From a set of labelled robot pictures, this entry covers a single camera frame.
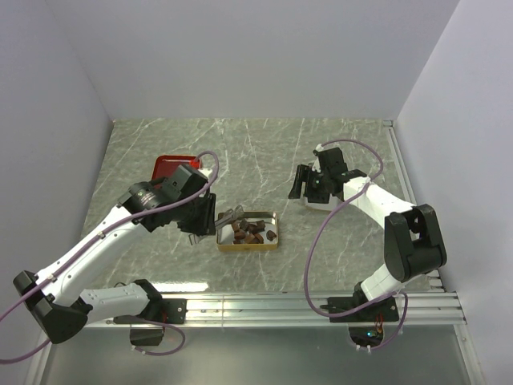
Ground dark cube chocolate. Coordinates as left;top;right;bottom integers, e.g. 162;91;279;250
256;220;266;233

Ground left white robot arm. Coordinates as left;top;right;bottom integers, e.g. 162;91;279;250
14;164;216;344

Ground gold tin box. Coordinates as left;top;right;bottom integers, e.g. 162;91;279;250
216;211;280;252

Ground aluminium rail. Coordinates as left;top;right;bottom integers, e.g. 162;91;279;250
164;292;467;328

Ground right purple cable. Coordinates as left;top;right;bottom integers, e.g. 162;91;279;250
303;138;410;351

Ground metal tongs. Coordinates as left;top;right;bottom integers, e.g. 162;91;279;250
188;205;244;245

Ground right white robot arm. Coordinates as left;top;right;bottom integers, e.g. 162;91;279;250
288;141;447;320

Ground round brown chocolate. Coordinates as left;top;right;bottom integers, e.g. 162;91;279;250
244;233;264;245

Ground dark chocolate block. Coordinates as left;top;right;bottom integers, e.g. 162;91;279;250
246;223;259;234

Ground brown oval chocolate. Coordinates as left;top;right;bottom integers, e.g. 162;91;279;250
233;230;247;244

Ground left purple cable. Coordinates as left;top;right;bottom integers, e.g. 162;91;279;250
0;150;220;365

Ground grey tin lid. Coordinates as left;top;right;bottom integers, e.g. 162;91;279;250
304;197;341;212

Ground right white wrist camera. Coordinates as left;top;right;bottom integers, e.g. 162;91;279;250
312;144;325;172

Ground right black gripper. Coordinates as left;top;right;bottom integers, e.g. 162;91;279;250
288;164;329;205

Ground dark heart chocolate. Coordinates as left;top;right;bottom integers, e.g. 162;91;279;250
266;230;277;241

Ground red rectangular tray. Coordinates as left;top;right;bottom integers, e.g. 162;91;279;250
151;155;201;180

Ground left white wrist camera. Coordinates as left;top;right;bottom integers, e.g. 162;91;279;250
189;159;213;179

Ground dark chocolate piece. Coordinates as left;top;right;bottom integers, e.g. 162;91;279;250
232;219;249;232

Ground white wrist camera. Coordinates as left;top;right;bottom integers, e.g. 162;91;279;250
312;144;325;172
189;159;213;179

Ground purple cable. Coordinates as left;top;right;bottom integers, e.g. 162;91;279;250
303;138;410;351
0;150;220;365

